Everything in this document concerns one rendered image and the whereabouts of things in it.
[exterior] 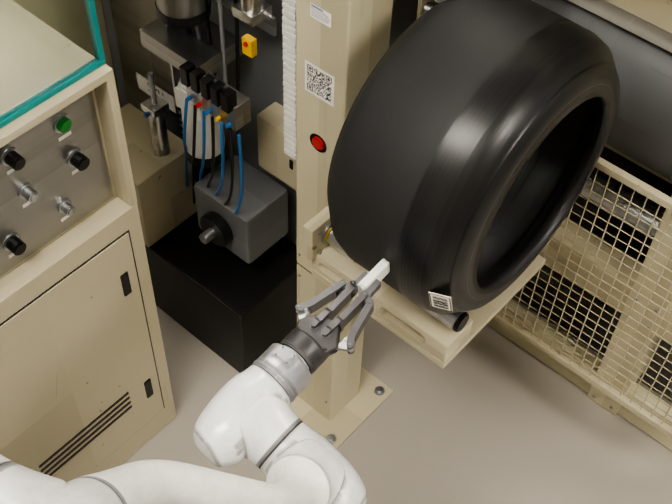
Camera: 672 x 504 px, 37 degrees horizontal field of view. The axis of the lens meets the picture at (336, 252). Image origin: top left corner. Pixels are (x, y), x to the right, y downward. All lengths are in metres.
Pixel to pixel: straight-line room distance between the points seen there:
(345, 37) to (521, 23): 0.32
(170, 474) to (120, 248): 0.97
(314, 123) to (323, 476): 0.78
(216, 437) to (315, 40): 0.76
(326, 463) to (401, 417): 1.35
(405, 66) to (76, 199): 0.79
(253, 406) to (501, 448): 1.41
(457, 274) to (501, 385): 1.32
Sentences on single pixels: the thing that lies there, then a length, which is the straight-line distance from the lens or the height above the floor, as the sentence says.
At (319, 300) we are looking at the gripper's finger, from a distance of 1.71.
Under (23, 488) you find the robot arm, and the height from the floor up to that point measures 1.51.
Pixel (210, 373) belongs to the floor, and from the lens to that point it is 2.99.
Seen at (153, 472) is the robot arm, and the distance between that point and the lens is 1.32.
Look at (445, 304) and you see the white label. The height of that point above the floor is 1.10.
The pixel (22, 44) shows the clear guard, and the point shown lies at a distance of 1.81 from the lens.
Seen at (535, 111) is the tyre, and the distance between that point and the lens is 1.64.
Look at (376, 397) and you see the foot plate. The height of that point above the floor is 0.01.
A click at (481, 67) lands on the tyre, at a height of 1.46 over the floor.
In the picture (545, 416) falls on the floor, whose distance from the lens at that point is 2.98.
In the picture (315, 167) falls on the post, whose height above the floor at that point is 0.98.
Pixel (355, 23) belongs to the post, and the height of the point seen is 1.39.
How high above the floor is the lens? 2.51
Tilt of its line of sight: 51 degrees down
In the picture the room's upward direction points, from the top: 3 degrees clockwise
